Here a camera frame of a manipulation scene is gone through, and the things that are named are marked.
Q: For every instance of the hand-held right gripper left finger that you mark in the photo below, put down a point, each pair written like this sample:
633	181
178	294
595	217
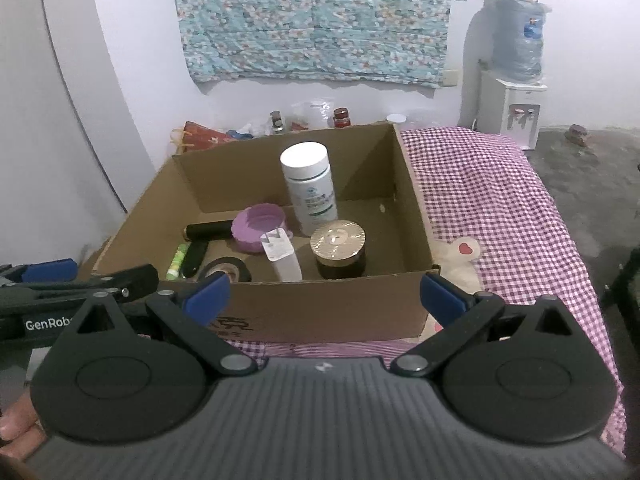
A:
210	292

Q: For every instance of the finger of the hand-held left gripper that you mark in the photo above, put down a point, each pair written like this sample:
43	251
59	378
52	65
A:
135	277
50	270

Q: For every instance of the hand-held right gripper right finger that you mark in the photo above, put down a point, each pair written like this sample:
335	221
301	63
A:
442	295

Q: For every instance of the purple round container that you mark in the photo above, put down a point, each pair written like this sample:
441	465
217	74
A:
252	232

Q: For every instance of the dark jar with gold lid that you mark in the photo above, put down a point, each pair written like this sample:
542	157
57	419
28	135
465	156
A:
337	255

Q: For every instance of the brown cardboard box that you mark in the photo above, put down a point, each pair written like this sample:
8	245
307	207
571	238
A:
325	310

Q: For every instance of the white plastic bottle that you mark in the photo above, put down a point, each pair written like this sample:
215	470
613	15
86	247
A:
307	185

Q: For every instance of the person's right hand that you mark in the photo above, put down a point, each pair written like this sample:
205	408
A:
20	425

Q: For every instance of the black tape roll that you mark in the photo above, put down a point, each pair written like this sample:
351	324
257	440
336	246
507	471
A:
220	265

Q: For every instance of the black cylindrical tube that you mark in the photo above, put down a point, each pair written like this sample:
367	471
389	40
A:
210	231
195	257

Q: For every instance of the green lip balm stick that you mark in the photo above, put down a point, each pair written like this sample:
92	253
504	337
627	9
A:
176	261

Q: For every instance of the purple checkered bear bedsheet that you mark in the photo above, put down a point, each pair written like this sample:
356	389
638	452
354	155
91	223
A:
490	200

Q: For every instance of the red fabric pouch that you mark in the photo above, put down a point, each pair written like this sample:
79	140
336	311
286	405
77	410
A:
200	136

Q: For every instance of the small blue object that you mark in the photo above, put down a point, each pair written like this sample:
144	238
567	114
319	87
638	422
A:
241	134

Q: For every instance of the round white lid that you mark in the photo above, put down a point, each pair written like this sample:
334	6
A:
396	119

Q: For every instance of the dark-capped glass bottle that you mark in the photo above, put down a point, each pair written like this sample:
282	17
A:
276	122

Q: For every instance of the white water dispenser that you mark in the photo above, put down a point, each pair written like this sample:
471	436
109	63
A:
500	105

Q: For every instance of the red-capped jar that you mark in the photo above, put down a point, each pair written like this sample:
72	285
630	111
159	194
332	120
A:
341	117

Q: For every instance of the clear plastic container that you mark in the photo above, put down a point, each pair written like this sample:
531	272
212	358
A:
312	112

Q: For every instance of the brown rock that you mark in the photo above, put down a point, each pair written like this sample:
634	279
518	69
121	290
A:
577	134

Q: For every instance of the blue water jug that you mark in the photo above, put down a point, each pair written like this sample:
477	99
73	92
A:
515	40

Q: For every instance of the dark furniture frame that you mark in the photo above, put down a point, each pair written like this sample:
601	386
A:
625	285

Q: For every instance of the white wall socket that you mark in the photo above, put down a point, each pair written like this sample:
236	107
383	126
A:
451	77

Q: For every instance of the blue floral wall cloth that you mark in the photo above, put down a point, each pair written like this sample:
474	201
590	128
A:
320	20

